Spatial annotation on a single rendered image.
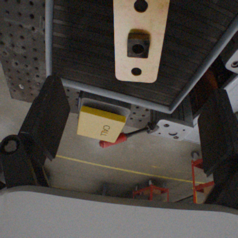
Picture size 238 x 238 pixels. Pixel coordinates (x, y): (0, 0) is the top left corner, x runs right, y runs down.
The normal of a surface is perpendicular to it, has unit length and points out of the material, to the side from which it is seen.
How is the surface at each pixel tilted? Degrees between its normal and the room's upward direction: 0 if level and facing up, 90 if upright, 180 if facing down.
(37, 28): 0
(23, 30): 0
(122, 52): 0
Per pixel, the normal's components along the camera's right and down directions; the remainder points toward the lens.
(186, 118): 0.25, -0.54
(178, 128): -0.12, 0.81
